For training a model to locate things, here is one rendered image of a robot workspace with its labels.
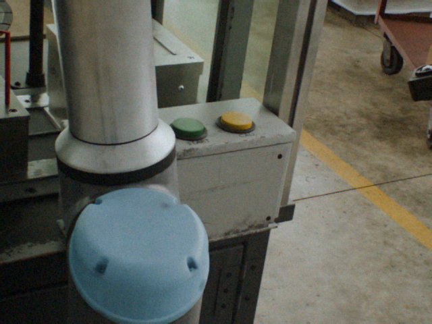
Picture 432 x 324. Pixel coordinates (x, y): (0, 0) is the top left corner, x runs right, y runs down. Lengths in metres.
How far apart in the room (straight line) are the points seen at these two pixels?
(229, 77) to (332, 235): 1.44
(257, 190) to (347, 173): 1.84
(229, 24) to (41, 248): 0.39
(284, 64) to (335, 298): 1.31
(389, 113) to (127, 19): 2.78
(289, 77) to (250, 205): 0.18
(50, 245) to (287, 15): 0.42
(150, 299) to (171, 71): 0.60
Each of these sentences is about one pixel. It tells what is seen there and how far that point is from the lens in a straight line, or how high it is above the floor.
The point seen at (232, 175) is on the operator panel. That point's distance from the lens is 1.08.
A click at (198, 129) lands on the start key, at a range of 1.04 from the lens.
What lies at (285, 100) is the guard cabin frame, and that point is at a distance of 1.13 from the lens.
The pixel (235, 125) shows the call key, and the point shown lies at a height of 0.91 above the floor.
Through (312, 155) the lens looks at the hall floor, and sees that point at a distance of 3.02.
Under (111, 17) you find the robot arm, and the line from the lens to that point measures 0.74.
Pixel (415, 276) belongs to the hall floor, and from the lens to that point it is 2.52.
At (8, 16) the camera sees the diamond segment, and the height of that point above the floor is 0.95.
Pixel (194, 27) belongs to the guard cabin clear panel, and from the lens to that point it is 1.36.
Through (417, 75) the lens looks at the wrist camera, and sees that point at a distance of 0.94.
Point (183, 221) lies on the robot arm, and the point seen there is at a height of 0.98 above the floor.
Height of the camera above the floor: 1.38
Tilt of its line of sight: 28 degrees down
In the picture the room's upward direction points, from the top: 8 degrees clockwise
